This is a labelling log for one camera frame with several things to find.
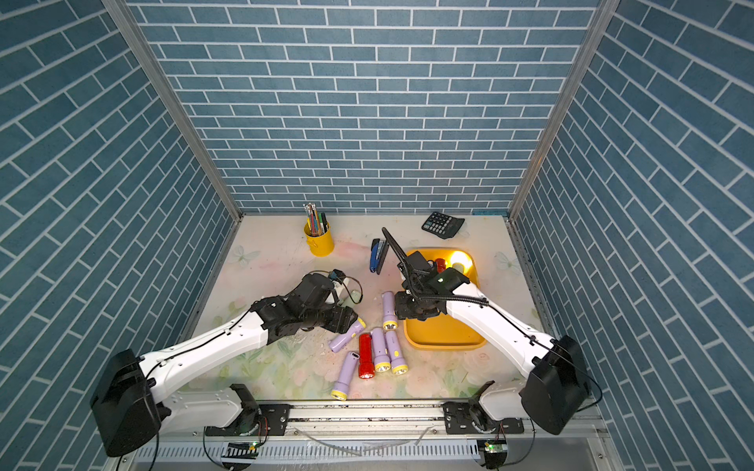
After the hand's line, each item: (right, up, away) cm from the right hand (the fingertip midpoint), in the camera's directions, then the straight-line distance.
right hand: (405, 310), depth 80 cm
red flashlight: (-11, -16, +1) cm, 20 cm away
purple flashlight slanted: (-14, -6, +5) cm, 16 cm away
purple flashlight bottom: (-17, -19, -4) cm, 26 cm away
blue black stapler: (-9, +15, +28) cm, 33 cm away
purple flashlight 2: (-6, -14, +1) cm, 15 cm away
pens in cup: (-30, +26, +22) cm, 46 cm away
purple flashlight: (-4, -5, +9) cm, 11 cm away
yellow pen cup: (-29, +17, +24) cm, 42 cm away
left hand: (-14, -1, -1) cm, 14 cm away
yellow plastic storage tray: (+12, -8, +7) cm, 16 cm away
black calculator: (+17, +25, +36) cm, 47 cm away
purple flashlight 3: (-2, -16, 0) cm, 16 cm away
